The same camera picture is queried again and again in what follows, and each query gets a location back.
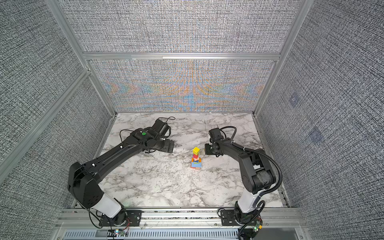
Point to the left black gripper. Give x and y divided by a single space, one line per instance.
167 148

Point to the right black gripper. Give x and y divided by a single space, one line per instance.
207 150

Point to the yellow wood cube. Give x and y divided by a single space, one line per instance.
196 151

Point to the light blue wood block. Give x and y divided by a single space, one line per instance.
197 165

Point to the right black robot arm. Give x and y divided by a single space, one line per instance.
260 175

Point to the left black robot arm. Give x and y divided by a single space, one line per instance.
84 179

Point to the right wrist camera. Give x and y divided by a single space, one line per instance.
216 135

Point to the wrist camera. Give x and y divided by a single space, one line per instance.
216 135
161 129

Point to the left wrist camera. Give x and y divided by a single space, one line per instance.
161 129

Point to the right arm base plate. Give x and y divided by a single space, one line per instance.
231 217

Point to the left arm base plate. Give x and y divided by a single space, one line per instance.
124 218

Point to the aluminium mounting rail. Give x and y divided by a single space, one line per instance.
184 218

